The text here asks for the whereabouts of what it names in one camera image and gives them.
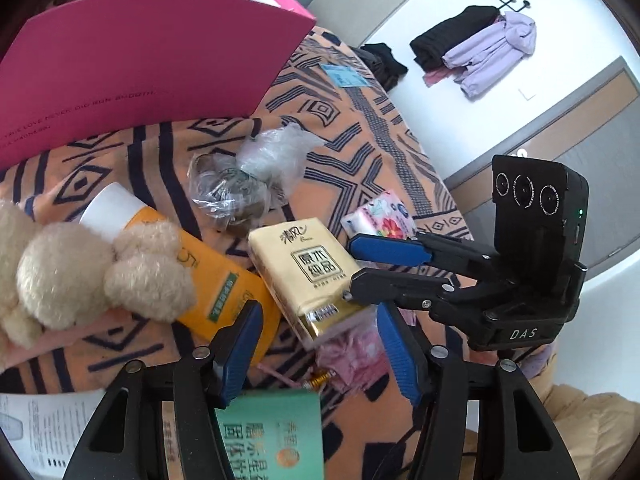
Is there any small gold metal charm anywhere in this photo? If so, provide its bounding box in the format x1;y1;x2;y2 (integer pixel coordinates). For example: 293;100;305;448
302;369;333;391

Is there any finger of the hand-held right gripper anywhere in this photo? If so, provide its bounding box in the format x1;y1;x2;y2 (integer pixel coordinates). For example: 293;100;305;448
342;267;496;325
348;232;501;283

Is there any black clothes pile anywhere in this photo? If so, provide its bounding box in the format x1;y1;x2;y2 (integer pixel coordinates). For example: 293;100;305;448
357;42;410;93

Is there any beige plush bear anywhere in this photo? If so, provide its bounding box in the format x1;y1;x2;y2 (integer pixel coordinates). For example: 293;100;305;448
0;200;197;356

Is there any orange patterned blanket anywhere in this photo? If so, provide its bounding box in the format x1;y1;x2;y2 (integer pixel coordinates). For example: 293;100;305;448
0;25;473;480

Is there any grey door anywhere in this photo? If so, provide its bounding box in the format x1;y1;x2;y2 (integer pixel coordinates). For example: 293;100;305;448
445;55;640;281

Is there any pink cloth pouch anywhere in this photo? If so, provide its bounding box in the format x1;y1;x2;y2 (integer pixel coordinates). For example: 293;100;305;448
315;305;416;396

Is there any pink storage box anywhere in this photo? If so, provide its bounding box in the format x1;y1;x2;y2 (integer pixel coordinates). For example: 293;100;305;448
0;0;318;171

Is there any white printed paper sheet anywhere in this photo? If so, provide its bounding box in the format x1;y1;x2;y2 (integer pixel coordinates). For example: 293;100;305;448
0;392;108;480

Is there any clear plastic bag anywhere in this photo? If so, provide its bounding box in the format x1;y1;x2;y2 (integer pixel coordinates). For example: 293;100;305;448
189;127;313;228

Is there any gold tissue pack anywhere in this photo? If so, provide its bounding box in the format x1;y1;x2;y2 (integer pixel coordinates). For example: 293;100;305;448
247;217;368;353

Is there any beige quilted jacket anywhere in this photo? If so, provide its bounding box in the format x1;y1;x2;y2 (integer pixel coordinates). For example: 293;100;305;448
465;385;640;480

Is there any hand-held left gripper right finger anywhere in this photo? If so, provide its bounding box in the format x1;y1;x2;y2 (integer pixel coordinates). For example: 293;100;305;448
376;302;576;480

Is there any floral tissue pack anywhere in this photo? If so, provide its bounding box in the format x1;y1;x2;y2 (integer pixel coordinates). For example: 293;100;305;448
341;189;417;241

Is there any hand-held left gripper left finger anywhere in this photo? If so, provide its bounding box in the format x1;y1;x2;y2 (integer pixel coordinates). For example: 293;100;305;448
62;300;263;480

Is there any orange bottle with white cap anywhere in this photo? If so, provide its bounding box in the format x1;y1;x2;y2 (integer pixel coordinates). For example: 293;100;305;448
79;182;281;366

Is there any black hanging garment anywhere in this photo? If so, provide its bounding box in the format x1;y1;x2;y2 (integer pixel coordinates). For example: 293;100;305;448
410;5;503;73

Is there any pink hanging garment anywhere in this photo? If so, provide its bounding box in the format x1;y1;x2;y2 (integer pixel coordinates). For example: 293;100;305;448
422;67;466;88

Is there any purple hoodie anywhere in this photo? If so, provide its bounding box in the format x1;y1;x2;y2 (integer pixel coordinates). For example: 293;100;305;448
442;10;538;101

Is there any blue label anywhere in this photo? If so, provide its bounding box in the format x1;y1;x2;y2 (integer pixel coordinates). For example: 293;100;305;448
320;62;371;88

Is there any green carton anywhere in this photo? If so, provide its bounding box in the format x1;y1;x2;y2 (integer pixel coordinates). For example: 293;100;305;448
215;390;323;480

